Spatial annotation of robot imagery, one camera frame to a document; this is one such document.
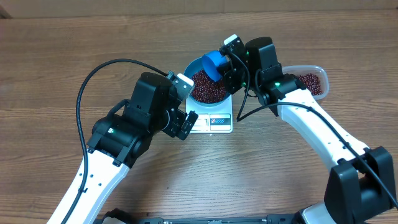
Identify blue plastic measuring scoop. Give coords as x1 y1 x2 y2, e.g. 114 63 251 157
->
201 50 228 82

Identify red beans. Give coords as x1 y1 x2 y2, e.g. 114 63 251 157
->
191 69 227 104

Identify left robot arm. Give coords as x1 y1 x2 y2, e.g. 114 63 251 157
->
49 72 198 223

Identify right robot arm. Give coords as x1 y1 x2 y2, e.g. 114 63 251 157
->
216 35 397 223

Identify white digital kitchen scale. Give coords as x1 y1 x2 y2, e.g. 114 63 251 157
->
186 95 233 134

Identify teal blue bowl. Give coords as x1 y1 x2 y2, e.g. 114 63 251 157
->
184 58 231 107

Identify clear plastic food container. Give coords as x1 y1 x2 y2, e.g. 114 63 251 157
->
282 65 330 100

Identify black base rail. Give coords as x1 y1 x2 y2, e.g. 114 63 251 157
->
93 207 327 224

